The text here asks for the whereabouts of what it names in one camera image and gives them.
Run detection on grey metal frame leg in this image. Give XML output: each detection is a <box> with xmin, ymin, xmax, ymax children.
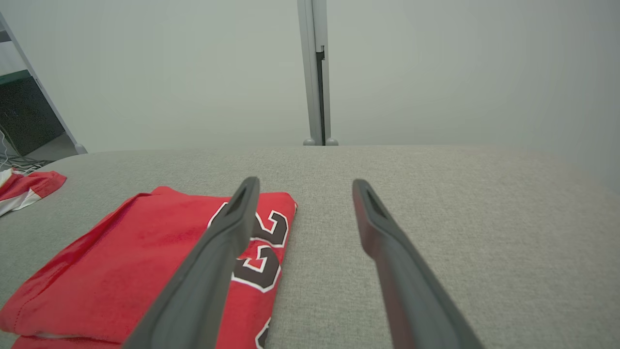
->
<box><xmin>0</xmin><ymin>12</ymin><xmax>88</xmax><ymax>155</ymax></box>

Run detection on red jersey with white sleeves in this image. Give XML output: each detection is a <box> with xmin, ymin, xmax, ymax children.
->
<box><xmin>0</xmin><ymin>186</ymin><xmax>298</xmax><ymax>349</ymax></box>

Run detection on floor cables bundle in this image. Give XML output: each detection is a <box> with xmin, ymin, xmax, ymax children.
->
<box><xmin>0</xmin><ymin>128</ymin><xmax>51</xmax><ymax>174</ymax></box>

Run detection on red shorts with white stripe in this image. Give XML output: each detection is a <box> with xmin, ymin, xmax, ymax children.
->
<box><xmin>0</xmin><ymin>168</ymin><xmax>67</xmax><ymax>218</ymax></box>

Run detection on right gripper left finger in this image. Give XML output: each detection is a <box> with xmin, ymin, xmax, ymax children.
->
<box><xmin>121</xmin><ymin>176</ymin><xmax>261</xmax><ymax>349</ymax></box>

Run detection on dark cabinet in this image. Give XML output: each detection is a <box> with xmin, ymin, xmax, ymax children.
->
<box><xmin>0</xmin><ymin>70</ymin><xmax>66</xmax><ymax>157</ymax></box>

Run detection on grey partition post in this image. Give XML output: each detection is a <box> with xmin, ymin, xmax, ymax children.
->
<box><xmin>296</xmin><ymin>0</ymin><xmax>339</xmax><ymax>146</ymax></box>

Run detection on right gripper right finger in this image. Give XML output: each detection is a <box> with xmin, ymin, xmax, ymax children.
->
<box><xmin>352</xmin><ymin>178</ymin><xmax>485</xmax><ymax>349</ymax></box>

